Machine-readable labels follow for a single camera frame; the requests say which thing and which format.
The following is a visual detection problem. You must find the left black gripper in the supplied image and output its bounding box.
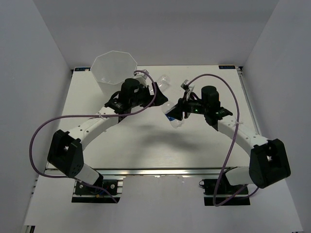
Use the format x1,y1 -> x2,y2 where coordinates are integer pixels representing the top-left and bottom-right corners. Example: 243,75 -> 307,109
129,82 -> 168,108

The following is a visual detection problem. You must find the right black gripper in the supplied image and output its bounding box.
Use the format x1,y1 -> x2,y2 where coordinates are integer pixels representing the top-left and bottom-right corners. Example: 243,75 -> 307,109
167,92 -> 208,121

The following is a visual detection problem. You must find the clear bottle blue cap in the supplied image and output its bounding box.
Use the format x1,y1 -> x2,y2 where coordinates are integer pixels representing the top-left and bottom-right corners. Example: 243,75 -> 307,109
161,101 -> 184,129

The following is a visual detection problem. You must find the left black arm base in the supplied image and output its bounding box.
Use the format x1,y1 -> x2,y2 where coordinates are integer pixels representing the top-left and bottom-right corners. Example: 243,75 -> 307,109
71,175 -> 125,204

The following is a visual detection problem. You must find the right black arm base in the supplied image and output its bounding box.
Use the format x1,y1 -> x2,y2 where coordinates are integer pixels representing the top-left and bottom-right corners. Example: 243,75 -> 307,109
199,179 -> 250,206

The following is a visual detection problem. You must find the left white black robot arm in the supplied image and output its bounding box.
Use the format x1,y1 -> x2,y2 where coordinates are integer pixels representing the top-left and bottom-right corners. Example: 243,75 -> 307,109
47,78 -> 168,194

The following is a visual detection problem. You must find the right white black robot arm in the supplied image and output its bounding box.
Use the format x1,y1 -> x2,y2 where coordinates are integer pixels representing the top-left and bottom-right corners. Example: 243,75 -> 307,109
165,84 -> 291,194

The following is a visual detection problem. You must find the white octagonal plastic bin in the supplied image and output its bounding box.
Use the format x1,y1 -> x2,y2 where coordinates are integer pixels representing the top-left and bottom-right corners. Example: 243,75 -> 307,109
90,50 -> 137,97

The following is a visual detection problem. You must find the clear crushed bottle no label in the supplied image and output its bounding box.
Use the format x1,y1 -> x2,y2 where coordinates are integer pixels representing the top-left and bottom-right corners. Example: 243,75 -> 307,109
154,74 -> 171,93

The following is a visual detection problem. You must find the right blue table sticker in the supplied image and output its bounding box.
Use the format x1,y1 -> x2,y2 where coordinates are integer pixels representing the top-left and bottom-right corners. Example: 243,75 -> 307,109
218,65 -> 236,69

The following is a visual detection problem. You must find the blue table sticker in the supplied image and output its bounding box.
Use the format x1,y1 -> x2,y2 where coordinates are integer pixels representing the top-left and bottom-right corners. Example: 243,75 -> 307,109
74,67 -> 90,72
218,65 -> 236,69

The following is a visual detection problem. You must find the left blue table sticker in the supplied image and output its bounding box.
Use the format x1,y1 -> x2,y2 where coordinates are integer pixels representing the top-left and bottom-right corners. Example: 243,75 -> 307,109
74,67 -> 90,72

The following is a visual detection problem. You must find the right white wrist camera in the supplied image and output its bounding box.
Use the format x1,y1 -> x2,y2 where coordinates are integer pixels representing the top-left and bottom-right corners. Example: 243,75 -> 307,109
181,80 -> 195,91

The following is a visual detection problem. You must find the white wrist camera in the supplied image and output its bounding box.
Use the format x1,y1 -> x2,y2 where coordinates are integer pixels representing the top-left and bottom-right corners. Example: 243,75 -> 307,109
133,69 -> 149,86
181,80 -> 195,91

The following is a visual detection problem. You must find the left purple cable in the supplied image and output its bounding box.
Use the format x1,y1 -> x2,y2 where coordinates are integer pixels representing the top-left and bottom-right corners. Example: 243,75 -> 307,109
29,70 -> 157,204

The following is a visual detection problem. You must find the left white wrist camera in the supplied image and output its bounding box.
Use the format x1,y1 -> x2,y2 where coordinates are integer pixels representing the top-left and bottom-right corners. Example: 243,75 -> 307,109
133,69 -> 149,86

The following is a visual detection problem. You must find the aluminium table frame rail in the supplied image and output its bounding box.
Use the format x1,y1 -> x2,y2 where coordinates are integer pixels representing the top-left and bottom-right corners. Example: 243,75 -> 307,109
46,65 -> 275,178

